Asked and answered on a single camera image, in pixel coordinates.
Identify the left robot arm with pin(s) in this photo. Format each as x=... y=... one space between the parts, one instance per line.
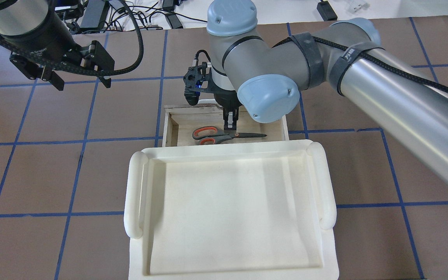
x=33 y=26

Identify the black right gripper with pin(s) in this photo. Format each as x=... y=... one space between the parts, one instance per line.
x=228 y=100

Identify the black power supply box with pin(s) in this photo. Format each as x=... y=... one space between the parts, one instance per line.
x=95 y=14

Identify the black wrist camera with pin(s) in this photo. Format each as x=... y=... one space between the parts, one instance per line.
x=194 y=79

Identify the black power brick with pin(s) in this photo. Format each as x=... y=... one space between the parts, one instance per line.
x=173 y=21

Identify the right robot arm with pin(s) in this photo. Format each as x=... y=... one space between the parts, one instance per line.
x=349 y=56

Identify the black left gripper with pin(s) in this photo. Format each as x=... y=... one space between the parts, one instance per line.
x=42 y=47

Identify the white drawer handle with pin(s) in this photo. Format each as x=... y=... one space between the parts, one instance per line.
x=207 y=101

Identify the white plastic tray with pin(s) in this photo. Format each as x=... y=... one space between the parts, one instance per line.
x=243 y=211

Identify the black power adapter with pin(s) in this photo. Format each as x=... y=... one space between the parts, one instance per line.
x=326 y=11

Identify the grey orange scissors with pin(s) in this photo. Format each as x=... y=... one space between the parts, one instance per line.
x=211 y=135

